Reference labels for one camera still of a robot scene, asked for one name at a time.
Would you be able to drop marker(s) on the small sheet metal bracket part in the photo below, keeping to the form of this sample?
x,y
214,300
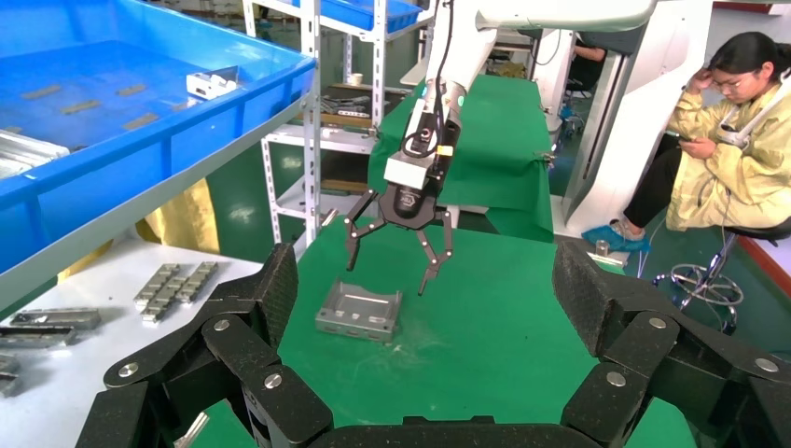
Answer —
x,y
210,83

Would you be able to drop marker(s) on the white robot torso column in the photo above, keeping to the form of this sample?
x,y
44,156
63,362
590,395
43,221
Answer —
x,y
630,123

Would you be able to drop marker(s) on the bystander bare hand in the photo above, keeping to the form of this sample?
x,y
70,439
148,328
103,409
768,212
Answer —
x,y
699,148
701,79

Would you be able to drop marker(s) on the notched metal strip part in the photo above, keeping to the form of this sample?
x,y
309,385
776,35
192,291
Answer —
x,y
37,337
164,303
55,319
154,287
199,281

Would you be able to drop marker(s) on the chrome swivel stool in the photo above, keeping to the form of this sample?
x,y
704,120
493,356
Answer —
x,y
760,232

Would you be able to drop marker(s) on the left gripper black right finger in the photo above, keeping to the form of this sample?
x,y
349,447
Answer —
x,y
667,371

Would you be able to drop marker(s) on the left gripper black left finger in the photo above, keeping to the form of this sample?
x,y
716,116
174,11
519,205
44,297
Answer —
x,y
235,346

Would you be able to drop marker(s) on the white rectangular board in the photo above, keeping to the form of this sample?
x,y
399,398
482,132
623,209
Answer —
x,y
55,402

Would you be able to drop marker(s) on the small white cup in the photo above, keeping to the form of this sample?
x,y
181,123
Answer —
x,y
355,79

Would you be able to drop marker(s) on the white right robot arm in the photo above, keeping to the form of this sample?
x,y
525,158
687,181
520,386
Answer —
x,y
460,49

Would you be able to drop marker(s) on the flat sheet metal bracket part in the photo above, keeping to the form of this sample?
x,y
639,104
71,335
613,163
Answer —
x,y
31,154

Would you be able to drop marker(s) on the grey side shelf rack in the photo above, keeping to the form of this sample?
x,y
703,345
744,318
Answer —
x,y
315,123

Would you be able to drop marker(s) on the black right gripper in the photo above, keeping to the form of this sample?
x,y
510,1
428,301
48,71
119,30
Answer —
x,y
411,207

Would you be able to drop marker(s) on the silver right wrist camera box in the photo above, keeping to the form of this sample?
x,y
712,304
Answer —
x,y
405,170

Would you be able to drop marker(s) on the green table cloth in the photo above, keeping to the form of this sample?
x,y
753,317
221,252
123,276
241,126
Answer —
x,y
494,346
507,142

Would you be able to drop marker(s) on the grey tape strip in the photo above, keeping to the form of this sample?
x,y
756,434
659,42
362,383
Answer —
x,y
141,121
131,89
12,130
80,106
181,106
41,91

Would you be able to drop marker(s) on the yellow plastic sheet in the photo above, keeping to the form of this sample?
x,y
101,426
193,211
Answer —
x,y
179,222

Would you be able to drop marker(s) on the blue plastic parts bin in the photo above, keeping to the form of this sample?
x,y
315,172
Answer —
x,y
358,13
123,167

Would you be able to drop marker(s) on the seated woman yellow coat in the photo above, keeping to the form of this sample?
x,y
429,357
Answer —
x,y
741,161

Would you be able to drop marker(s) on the grey metal parts stack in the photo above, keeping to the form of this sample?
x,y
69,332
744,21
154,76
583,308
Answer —
x,y
346,105

